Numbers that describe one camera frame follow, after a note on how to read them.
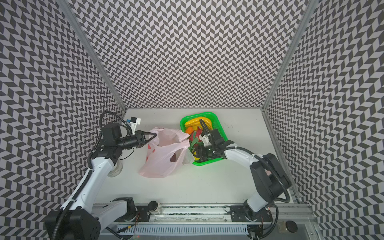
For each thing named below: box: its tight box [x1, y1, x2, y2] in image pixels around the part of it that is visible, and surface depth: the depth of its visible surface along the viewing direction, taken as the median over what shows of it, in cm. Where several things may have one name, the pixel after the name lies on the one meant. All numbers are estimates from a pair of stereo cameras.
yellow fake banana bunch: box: [185, 117, 213, 132], surface depth 98 cm
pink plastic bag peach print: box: [139, 127, 195, 178], surface depth 68 cm
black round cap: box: [285, 220, 298, 233], surface depth 64 cm
